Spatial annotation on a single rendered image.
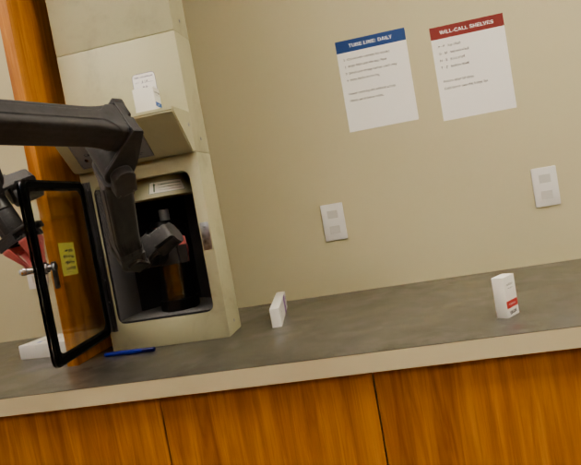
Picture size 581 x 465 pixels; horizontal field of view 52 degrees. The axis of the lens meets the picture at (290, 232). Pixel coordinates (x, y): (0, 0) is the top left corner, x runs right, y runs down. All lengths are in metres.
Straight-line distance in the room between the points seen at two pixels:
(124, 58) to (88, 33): 0.12
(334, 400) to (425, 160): 0.88
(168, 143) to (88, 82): 0.28
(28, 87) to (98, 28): 0.23
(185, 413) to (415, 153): 1.02
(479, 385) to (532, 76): 1.01
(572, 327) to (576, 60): 0.97
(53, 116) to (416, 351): 0.75
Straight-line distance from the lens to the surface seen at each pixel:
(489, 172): 1.88
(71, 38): 1.68
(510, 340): 1.18
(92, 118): 0.98
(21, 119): 0.91
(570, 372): 1.25
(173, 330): 1.57
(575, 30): 1.97
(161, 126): 1.45
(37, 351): 1.84
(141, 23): 1.60
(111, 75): 1.61
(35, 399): 1.43
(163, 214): 1.62
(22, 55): 1.66
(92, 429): 1.42
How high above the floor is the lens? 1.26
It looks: 3 degrees down
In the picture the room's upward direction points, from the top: 10 degrees counter-clockwise
